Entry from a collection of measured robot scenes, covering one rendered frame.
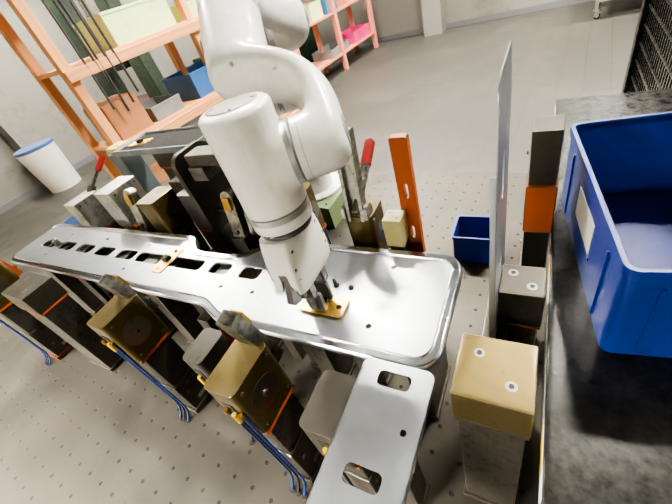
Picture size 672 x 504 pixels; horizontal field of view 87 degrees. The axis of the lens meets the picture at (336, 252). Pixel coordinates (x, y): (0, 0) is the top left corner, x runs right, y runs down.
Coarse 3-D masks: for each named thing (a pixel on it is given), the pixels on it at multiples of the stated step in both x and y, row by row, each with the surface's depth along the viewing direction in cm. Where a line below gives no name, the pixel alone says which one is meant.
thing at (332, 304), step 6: (324, 300) 59; (330, 300) 60; (336, 300) 59; (342, 300) 59; (348, 300) 58; (300, 306) 60; (306, 306) 60; (330, 306) 58; (336, 306) 58; (342, 306) 58; (312, 312) 59; (318, 312) 58; (324, 312) 58; (330, 312) 58; (336, 312) 57; (342, 312) 57
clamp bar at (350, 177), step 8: (352, 128) 59; (352, 136) 60; (352, 144) 60; (352, 152) 60; (352, 160) 61; (344, 168) 64; (352, 168) 62; (344, 176) 64; (352, 176) 64; (360, 176) 64; (344, 184) 64; (352, 184) 65; (360, 184) 64; (344, 192) 65; (352, 192) 66; (360, 192) 64; (344, 200) 66; (352, 200) 68; (360, 200) 65; (360, 208) 66; (360, 216) 67
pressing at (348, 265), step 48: (48, 240) 115; (96, 240) 105; (144, 240) 96; (192, 240) 88; (144, 288) 79; (192, 288) 74; (240, 288) 70; (336, 288) 62; (384, 288) 59; (432, 288) 56; (288, 336) 58; (336, 336) 54; (384, 336) 52; (432, 336) 50
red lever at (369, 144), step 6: (366, 144) 69; (372, 144) 69; (366, 150) 69; (372, 150) 69; (366, 156) 68; (372, 156) 69; (360, 162) 69; (366, 162) 68; (360, 168) 69; (366, 168) 68; (366, 174) 68; (366, 180) 68; (354, 204) 67; (354, 210) 67
